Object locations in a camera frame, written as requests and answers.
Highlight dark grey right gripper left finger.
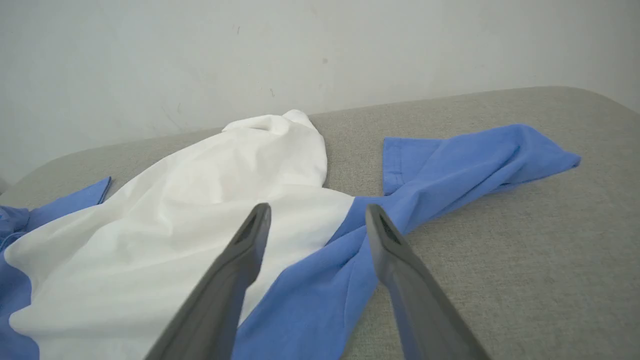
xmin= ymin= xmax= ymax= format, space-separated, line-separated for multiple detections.
xmin=144 ymin=202 xmax=272 ymax=360

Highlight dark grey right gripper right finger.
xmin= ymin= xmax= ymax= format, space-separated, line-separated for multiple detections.
xmin=365 ymin=203 xmax=492 ymax=360

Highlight blue and white t-shirt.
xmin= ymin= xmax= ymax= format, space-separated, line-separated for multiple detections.
xmin=0 ymin=109 xmax=582 ymax=360

